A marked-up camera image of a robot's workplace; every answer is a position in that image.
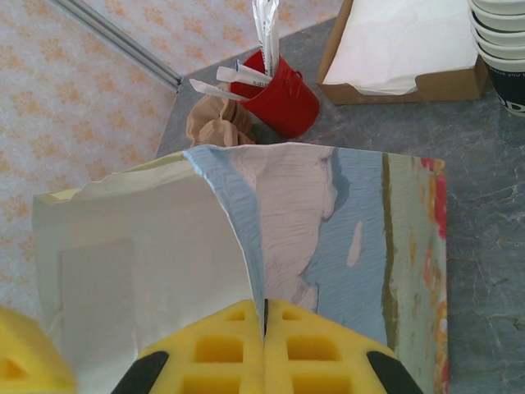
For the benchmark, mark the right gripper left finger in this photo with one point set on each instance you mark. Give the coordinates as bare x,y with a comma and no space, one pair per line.
229,369

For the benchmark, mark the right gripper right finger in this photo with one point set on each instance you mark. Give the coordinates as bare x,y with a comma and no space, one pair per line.
279,369

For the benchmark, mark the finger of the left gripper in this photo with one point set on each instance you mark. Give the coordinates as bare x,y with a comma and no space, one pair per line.
24,361

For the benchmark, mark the painted paper carry bag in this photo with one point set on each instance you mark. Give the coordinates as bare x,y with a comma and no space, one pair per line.
164,246

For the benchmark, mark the brown pulp cup carrier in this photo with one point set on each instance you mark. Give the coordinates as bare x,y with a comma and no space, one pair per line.
217,127

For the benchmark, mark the red straw bucket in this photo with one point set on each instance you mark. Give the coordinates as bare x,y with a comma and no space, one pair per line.
287,106

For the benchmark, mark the white wrapped straw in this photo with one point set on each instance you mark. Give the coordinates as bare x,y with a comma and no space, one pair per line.
217,91
242,76
274,41
262,24

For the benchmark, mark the cardboard napkin box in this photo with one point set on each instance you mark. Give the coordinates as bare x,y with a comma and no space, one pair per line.
443,88

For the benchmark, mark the white napkin stack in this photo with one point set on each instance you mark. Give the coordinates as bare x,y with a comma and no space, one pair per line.
389,41

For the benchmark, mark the paper cup stack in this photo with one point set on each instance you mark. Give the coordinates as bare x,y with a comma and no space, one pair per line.
504,41

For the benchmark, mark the left aluminium frame post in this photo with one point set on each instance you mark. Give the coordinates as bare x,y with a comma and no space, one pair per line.
123,41

